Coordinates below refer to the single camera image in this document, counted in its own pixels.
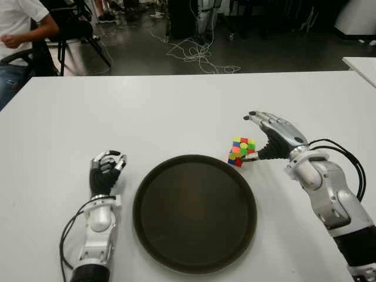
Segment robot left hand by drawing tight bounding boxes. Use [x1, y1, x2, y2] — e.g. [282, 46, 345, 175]
[89, 149, 127, 198]

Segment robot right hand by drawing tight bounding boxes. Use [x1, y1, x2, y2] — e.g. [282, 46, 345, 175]
[242, 110, 309, 162]

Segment multicoloured Rubik's cube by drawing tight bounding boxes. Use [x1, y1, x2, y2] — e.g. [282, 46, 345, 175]
[227, 136, 258, 167]

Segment dark brown round plate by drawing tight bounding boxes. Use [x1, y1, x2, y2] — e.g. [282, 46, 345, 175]
[132, 154, 258, 276]

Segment white side table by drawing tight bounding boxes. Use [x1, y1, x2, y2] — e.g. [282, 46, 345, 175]
[342, 56, 376, 89]

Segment black office chair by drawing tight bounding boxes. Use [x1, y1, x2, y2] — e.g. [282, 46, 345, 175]
[0, 32, 59, 77]

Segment white cabinet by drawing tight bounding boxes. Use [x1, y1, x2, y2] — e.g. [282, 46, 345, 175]
[333, 0, 376, 41]

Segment black folding chair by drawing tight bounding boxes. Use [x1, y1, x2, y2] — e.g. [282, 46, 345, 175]
[38, 0, 112, 76]

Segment black cabinet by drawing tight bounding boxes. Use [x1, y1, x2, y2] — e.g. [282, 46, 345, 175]
[169, 0, 203, 39]

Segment person in white shirt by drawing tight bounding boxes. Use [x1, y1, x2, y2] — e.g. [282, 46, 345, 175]
[0, 0, 61, 111]

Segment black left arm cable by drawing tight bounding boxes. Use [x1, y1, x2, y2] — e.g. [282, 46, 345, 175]
[59, 202, 95, 271]

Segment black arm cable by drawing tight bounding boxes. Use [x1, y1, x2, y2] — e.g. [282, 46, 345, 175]
[59, 202, 95, 271]
[307, 138, 367, 202]

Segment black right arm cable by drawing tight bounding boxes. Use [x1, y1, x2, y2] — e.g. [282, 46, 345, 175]
[307, 138, 367, 202]

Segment tangled white floor cable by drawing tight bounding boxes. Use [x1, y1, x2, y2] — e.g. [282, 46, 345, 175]
[149, 22, 241, 74]

